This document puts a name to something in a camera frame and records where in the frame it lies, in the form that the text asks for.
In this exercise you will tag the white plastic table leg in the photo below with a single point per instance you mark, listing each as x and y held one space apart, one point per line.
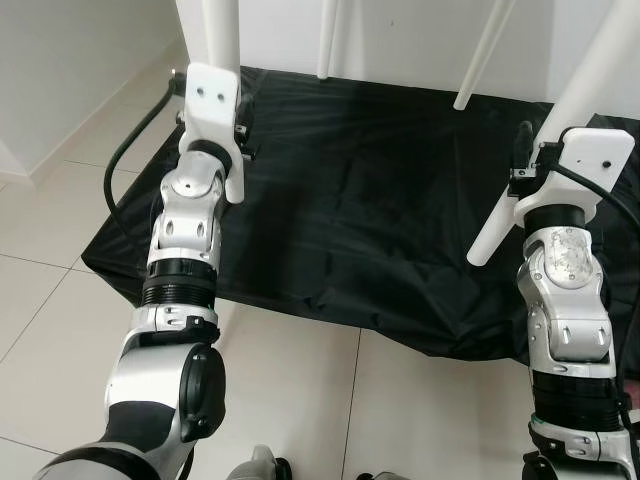
485 55
222 30
590 90
328 40

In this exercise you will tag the black table cloth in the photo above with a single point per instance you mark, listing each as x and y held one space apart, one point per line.
380 200

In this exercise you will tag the pink slipper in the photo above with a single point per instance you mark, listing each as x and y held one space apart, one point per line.
632 395

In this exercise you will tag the grey right robot foot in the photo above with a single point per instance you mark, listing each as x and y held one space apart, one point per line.
382 476

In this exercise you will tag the grey robot foot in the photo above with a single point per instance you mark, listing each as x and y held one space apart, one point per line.
382 476
260 465

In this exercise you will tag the grey left robot foot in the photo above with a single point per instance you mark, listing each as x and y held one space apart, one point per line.
260 465

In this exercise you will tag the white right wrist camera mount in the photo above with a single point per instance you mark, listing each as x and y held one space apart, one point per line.
600 150

